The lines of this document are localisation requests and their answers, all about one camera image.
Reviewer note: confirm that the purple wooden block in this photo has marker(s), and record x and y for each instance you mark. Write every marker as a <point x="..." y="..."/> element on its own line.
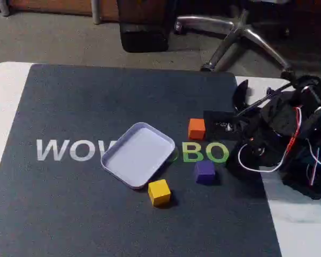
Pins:
<point x="204" y="172"/>

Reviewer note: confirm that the grey metal leg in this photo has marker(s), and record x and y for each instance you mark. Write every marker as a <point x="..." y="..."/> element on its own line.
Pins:
<point x="96" y="10"/>
<point x="4" y="6"/>

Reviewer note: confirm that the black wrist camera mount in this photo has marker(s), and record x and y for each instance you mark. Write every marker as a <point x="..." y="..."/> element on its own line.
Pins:
<point x="210" y="125"/>

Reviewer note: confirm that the orange wooden block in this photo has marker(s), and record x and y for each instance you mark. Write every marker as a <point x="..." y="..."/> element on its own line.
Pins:
<point x="196" y="129"/>

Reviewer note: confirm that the brown wooden furniture panel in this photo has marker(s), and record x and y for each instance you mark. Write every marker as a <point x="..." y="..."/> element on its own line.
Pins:
<point x="42" y="5"/>

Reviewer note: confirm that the yellow wooden block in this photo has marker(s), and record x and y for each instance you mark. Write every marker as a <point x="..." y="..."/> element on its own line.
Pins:
<point x="159" y="192"/>

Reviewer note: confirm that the black table clamp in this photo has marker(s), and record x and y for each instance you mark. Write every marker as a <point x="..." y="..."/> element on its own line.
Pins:
<point x="238" y="93"/>

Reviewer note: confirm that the chrome office chair base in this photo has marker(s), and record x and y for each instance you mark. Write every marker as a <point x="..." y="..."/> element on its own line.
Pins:
<point x="246" y="32"/>

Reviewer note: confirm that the black printed desk mat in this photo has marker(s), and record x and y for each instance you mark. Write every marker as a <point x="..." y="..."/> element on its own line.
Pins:
<point x="69" y="107"/>

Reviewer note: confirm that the black rectangular bin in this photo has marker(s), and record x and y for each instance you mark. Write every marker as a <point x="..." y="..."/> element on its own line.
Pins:
<point x="144" y="37"/>

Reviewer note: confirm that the lavender plastic tray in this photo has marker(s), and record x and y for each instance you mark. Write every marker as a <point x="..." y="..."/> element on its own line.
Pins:
<point x="139" y="155"/>

